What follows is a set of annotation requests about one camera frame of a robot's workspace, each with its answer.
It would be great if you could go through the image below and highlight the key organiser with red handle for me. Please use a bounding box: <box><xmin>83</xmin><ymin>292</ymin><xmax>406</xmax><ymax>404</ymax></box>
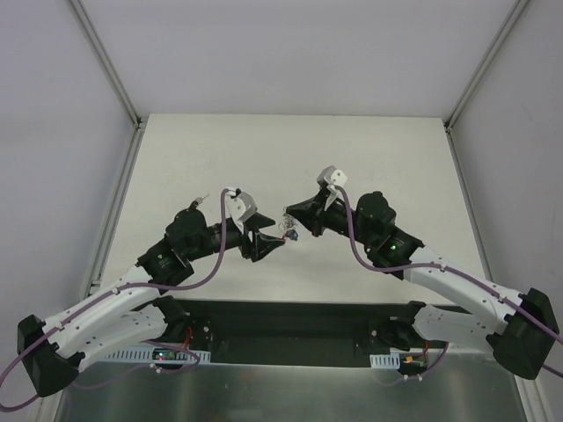
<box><xmin>278</xmin><ymin>213</ymin><xmax>299</xmax><ymax>242</ymax></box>

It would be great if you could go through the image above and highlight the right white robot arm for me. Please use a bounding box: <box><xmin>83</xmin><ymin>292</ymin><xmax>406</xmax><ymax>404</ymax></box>
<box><xmin>286</xmin><ymin>189</ymin><xmax>562</xmax><ymax>380</ymax></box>

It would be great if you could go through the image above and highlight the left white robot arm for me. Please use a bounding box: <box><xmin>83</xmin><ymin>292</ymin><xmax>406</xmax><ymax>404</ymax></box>
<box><xmin>17</xmin><ymin>204</ymin><xmax>285</xmax><ymax>397</ymax></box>

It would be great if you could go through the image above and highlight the key with black head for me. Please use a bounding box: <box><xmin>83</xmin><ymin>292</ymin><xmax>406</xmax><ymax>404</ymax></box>
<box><xmin>188</xmin><ymin>194</ymin><xmax>209</xmax><ymax>211</ymax></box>

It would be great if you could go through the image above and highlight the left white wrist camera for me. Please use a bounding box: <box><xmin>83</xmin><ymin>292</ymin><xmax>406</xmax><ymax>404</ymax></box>
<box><xmin>225</xmin><ymin>189</ymin><xmax>257</xmax><ymax>234</ymax></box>

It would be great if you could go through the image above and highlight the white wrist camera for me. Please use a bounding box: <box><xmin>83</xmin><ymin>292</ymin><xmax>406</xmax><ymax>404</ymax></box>
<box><xmin>225</xmin><ymin>189</ymin><xmax>257</xmax><ymax>234</ymax></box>
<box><xmin>317</xmin><ymin>165</ymin><xmax>348</xmax><ymax>211</ymax></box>

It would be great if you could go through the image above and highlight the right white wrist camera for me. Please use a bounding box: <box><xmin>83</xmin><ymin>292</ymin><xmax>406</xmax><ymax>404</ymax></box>
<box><xmin>317</xmin><ymin>165</ymin><xmax>348</xmax><ymax>211</ymax></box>

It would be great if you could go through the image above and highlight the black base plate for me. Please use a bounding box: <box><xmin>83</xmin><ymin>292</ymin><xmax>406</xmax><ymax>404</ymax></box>
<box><xmin>144</xmin><ymin>296</ymin><xmax>502</xmax><ymax>366</ymax></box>

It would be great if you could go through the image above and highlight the left white cable duct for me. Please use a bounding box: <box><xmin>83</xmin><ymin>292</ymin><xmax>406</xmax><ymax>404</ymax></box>
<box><xmin>102</xmin><ymin>346</ymin><xmax>211</xmax><ymax>365</ymax></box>

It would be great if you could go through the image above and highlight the white cable duct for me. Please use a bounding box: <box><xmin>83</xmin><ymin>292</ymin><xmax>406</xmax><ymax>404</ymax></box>
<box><xmin>102</xmin><ymin>346</ymin><xmax>211</xmax><ymax>365</ymax></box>
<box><xmin>369</xmin><ymin>353</ymin><xmax>401</xmax><ymax>370</ymax></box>

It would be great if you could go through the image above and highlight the right white cable duct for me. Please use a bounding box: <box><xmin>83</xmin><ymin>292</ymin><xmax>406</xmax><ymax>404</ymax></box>
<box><xmin>369</xmin><ymin>353</ymin><xmax>401</xmax><ymax>370</ymax></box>

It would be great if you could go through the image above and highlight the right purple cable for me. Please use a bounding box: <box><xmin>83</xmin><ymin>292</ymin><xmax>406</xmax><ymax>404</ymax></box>
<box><xmin>333</xmin><ymin>186</ymin><xmax>563</xmax><ymax>382</ymax></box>

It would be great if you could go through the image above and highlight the purple cable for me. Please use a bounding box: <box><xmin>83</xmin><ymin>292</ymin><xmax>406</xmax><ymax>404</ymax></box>
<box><xmin>333</xmin><ymin>186</ymin><xmax>563</xmax><ymax>382</ymax></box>
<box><xmin>0</xmin><ymin>187</ymin><xmax>234</xmax><ymax>408</ymax></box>

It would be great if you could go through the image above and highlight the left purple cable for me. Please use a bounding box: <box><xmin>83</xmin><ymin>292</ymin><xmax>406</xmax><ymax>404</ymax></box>
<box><xmin>0</xmin><ymin>187</ymin><xmax>234</xmax><ymax>408</ymax></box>

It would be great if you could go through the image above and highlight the left aluminium frame post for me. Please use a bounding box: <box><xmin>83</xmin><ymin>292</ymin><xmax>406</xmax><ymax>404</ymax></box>
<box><xmin>66</xmin><ymin>0</ymin><xmax>144</xmax><ymax>127</ymax></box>

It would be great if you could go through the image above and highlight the aluminium frame post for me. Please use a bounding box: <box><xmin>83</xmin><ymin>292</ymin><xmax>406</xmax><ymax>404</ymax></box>
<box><xmin>66</xmin><ymin>0</ymin><xmax>144</xmax><ymax>127</ymax></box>
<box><xmin>443</xmin><ymin>0</ymin><xmax>533</xmax><ymax>134</ymax></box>

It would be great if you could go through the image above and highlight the right aluminium frame post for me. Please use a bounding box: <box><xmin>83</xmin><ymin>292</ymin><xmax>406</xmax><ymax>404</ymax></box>
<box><xmin>443</xmin><ymin>0</ymin><xmax>533</xmax><ymax>134</ymax></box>

